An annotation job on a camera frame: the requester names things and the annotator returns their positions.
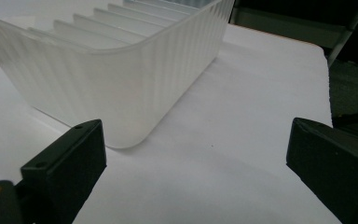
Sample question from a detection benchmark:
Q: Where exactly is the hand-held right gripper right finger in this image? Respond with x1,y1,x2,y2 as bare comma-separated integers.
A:
285,117,358,224

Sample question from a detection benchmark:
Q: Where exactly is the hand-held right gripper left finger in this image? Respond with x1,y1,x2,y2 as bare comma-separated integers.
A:
16,119,108,224

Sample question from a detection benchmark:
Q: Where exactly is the translucent white ribbed plastic basket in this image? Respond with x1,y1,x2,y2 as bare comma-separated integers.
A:
0,0,236,149

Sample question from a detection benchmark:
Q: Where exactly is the grey metal stand frame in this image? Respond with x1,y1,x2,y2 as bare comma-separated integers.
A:
228,0,358,68

